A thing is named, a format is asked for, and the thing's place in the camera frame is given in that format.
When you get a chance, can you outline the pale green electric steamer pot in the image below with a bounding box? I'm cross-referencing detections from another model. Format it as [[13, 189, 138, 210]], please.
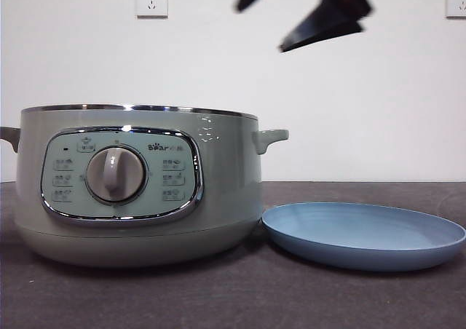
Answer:
[[0, 104, 291, 269]]

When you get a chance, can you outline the blue round plate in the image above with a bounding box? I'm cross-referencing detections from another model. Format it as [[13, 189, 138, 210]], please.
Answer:
[[261, 202, 466, 273]]

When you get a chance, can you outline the white wall socket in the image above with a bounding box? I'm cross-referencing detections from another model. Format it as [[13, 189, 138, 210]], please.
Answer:
[[135, 0, 170, 20], [445, 0, 466, 20]]

